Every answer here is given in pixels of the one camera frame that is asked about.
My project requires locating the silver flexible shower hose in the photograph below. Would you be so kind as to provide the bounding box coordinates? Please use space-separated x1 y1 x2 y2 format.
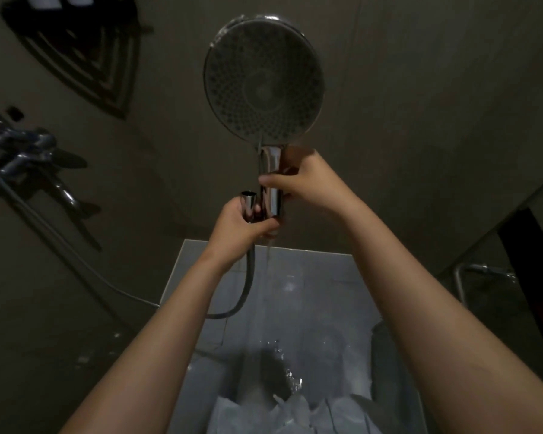
0 148 259 319

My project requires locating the person's left hand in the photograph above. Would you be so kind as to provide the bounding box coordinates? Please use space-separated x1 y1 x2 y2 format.
206 196 281 272

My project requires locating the chrome shower mixer faucet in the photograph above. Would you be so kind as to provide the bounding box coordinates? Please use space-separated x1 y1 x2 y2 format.
0 128 89 211

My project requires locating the person's right hand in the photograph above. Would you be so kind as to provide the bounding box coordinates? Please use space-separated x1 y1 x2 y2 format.
258 148 358 222

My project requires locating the black printed door strip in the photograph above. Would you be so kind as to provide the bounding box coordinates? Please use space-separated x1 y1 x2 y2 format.
497 207 543 380

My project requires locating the white striped shirt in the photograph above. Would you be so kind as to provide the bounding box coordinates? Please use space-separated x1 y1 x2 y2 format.
206 392 386 434

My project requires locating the person's right forearm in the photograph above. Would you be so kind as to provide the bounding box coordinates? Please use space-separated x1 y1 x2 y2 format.
339 198 543 434

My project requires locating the chrome door handle bar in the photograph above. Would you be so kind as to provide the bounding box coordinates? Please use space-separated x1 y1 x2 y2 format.
452 262 516 312

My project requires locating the person's left forearm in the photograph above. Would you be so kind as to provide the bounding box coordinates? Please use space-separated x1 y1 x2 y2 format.
59 248 254 434

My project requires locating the black corner shelf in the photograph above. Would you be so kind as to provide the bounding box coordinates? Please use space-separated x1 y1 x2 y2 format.
2 0 154 39

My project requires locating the round chrome shower head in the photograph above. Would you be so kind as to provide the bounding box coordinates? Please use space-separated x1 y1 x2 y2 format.
202 14 325 220

